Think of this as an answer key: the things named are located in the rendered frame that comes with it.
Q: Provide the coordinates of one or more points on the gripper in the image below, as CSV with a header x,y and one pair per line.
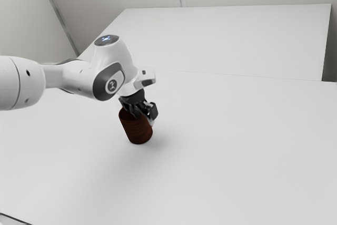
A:
x,y
133,103

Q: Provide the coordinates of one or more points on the brown ribbed mug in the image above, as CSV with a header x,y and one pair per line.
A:
x,y
137,130

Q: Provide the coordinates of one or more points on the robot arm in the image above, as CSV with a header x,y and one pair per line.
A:
x,y
79,74

